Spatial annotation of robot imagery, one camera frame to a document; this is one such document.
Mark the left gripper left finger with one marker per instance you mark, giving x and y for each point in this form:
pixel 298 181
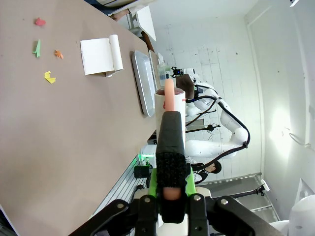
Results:
pixel 145 214

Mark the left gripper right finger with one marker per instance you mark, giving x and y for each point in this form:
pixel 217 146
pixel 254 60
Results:
pixel 201 216

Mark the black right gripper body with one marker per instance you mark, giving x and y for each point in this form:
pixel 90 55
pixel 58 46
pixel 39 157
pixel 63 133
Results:
pixel 198 91

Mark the brown cloth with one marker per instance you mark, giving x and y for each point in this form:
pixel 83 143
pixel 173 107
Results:
pixel 185 84

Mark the pink lint roller black grip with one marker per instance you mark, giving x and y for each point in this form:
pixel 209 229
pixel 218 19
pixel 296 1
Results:
pixel 169 137

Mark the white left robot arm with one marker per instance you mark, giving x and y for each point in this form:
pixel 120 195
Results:
pixel 302 216

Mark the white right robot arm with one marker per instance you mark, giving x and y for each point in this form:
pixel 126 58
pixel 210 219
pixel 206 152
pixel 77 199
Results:
pixel 209 148

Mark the person's right hand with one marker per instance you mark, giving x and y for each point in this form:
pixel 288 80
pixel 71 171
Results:
pixel 120 15

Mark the black tripod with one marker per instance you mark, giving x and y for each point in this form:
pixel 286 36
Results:
pixel 210 127

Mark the clear plastic bottle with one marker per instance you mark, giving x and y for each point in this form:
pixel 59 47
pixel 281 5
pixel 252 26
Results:
pixel 163 73

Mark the black device green light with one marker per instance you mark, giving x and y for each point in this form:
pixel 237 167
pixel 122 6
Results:
pixel 141 171

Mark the seated person black hair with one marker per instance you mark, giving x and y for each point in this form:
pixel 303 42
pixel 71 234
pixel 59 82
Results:
pixel 216 167

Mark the metal tray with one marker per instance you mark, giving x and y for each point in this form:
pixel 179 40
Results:
pixel 144 81

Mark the large white table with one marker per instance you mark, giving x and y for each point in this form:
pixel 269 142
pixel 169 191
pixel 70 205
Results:
pixel 146 22

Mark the orange paper scrap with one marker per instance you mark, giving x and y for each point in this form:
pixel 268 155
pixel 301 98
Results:
pixel 58 54

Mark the yellow paper scrap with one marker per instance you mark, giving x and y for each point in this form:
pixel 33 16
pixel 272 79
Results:
pixel 50 78

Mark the green paper scrap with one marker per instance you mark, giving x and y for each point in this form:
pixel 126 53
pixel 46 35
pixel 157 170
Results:
pixel 37 49

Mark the red paper scrap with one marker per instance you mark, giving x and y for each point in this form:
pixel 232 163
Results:
pixel 40 21

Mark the aluminium frame rail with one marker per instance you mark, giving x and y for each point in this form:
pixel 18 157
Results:
pixel 123 186

